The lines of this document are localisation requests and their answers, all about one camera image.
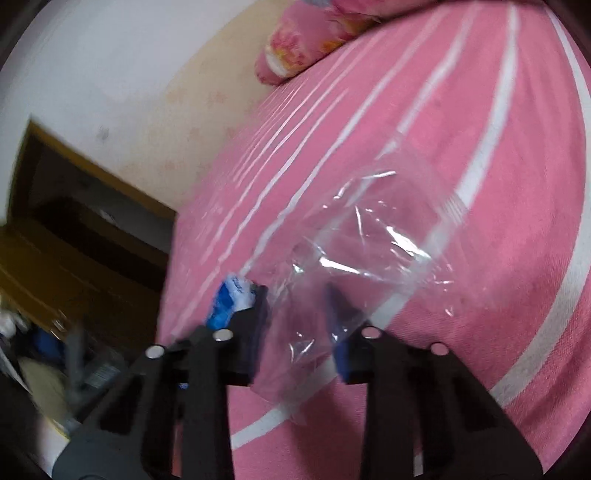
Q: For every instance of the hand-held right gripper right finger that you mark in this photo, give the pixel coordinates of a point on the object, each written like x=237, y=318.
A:
x=339, y=353

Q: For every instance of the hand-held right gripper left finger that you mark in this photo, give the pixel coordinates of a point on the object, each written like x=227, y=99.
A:
x=253, y=341

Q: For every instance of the blue white wrapper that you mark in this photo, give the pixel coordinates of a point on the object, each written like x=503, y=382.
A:
x=228, y=300

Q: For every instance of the clear zip bag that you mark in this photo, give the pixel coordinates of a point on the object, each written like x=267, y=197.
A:
x=369, y=230

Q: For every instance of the brown wooden cabinet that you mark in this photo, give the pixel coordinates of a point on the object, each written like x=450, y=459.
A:
x=92, y=258

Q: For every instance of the blue cloth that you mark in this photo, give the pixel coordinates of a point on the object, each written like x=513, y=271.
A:
x=48, y=344

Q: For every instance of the pink striped bed sheet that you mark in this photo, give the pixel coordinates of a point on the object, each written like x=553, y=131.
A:
x=531, y=207

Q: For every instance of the pink floral pillow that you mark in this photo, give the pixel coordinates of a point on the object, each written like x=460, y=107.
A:
x=295, y=50

